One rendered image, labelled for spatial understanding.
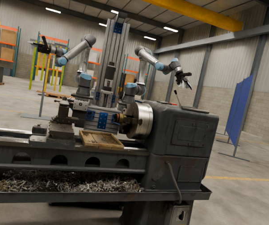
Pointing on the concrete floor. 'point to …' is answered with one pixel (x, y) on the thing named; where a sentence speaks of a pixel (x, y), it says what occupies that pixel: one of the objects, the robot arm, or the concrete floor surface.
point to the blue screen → (238, 112)
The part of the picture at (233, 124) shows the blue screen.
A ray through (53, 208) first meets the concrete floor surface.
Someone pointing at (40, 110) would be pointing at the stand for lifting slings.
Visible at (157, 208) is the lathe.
